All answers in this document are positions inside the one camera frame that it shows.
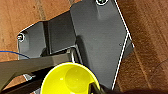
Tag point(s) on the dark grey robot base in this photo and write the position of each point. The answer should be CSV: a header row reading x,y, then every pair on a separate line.
x,y
96,36

